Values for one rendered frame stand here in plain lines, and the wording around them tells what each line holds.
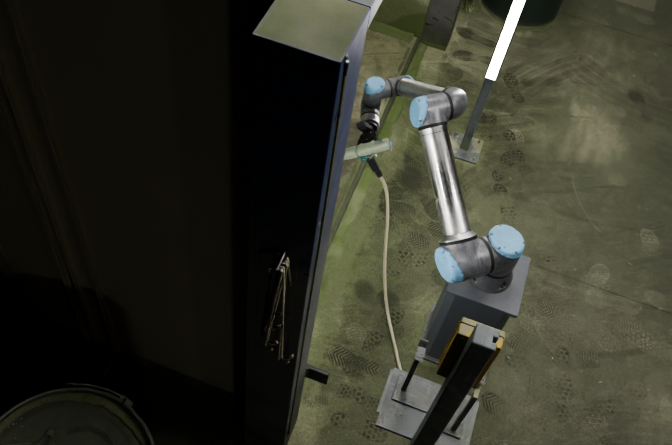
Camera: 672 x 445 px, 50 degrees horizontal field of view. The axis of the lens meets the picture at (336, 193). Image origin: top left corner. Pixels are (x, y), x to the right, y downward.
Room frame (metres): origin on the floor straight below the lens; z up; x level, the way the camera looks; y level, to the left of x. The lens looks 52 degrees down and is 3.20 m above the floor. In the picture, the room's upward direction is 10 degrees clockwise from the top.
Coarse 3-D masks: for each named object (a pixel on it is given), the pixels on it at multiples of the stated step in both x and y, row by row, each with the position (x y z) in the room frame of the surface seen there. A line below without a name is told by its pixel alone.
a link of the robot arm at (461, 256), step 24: (432, 96) 2.08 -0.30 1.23; (432, 120) 1.99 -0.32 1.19; (432, 144) 1.92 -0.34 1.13; (432, 168) 1.86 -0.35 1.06; (456, 168) 1.88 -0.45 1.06; (456, 192) 1.79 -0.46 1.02; (456, 216) 1.72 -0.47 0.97; (456, 240) 1.63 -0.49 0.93; (480, 240) 1.68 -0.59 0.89; (456, 264) 1.55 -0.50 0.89; (480, 264) 1.58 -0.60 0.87
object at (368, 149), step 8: (360, 144) 2.17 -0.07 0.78; (368, 144) 2.16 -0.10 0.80; (376, 144) 2.15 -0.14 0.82; (384, 144) 2.15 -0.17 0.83; (352, 152) 2.13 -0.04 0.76; (360, 152) 2.13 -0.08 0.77; (368, 152) 2.13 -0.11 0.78; (376, 152) 2.14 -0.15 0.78; (344, 160) 2.13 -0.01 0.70; (368, 160) 2.14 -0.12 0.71; (376, 168) 2.15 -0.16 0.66
